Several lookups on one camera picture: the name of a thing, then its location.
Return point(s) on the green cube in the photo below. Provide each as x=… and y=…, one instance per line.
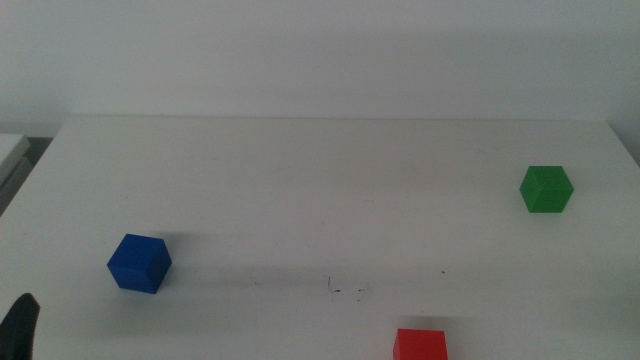
x=546, y=190

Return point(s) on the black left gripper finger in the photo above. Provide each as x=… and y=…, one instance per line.
x=19, y=327

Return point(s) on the red cube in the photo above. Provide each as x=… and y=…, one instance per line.
x=420, y=346

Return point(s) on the blue cube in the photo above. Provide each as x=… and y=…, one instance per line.
x=137, y=265

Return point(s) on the white side furniture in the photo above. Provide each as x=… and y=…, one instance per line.
x=10, y=152

